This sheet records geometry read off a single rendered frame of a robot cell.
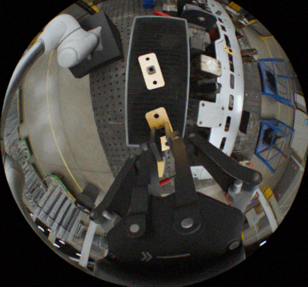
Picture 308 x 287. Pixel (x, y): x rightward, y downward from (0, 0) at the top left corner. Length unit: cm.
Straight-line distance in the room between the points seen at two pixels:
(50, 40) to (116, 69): 56
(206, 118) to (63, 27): 67
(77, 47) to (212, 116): 55
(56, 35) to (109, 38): 35
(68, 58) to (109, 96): 45
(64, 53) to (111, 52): 34
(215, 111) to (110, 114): 66
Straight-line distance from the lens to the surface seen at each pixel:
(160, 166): 30
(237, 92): 55
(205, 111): 32
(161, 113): 20
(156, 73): 24
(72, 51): 47
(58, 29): 54
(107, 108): 78
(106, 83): 79
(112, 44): 70
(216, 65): 39
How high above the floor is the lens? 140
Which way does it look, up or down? 68 degrees down
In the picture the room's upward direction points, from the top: 177 degrees counter-clockwise
